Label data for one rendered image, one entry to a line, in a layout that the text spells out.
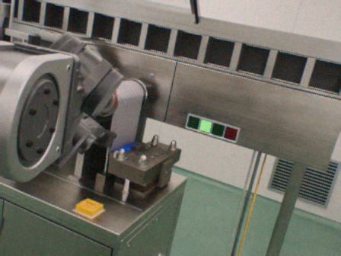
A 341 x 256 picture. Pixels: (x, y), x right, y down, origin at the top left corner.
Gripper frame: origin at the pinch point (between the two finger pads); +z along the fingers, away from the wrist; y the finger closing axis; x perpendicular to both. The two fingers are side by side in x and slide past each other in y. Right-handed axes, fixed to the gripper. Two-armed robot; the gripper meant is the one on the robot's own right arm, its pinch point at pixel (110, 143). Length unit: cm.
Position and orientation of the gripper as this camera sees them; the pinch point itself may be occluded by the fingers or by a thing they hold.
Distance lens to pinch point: 152.8
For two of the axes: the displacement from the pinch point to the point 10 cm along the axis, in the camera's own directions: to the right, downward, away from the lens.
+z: 2.3, 3.4, 9.1
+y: 9.0, 2.7, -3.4
